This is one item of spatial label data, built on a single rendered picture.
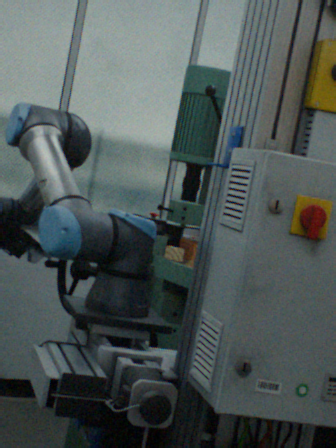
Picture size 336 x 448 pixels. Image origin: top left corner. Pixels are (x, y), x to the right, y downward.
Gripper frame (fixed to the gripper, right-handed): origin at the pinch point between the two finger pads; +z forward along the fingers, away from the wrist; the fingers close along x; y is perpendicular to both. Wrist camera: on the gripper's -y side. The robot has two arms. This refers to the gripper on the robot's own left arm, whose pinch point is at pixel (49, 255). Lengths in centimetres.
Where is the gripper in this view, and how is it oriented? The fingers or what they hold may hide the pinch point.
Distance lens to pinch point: 285.0
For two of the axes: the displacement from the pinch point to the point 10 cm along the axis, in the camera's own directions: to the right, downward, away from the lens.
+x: 5.0, 1.0, -8.6
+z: 6.7, 5.8, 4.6
